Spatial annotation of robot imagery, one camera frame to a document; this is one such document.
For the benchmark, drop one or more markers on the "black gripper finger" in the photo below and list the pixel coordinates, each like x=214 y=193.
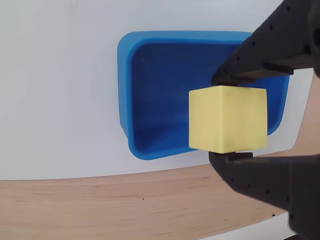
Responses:
x=275 y=187
x=280 y=42

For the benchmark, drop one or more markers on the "yellow cube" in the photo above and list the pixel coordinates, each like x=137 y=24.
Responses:
x=227 y=120

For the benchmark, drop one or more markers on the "blue rectangular bin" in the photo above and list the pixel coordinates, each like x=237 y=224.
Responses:
x=160 y=95

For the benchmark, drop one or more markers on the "white rectangular board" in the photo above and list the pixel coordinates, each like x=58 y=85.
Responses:
x=62 y=100

